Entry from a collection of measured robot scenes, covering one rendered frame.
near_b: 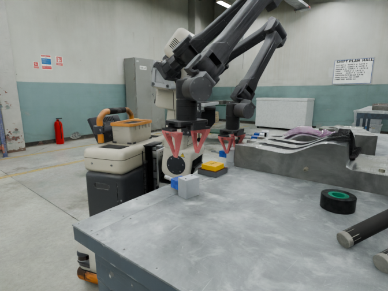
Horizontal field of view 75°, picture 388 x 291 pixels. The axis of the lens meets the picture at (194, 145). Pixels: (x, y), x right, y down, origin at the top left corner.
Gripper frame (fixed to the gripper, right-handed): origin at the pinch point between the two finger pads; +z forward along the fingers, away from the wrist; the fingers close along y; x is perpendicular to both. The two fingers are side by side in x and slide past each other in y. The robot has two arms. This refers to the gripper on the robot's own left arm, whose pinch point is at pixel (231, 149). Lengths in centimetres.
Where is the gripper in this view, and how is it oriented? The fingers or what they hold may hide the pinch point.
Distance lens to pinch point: 109.8
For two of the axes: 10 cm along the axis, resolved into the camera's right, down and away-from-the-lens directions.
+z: 0.0, 9.8, 2.2
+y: 6.3, -1.7, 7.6
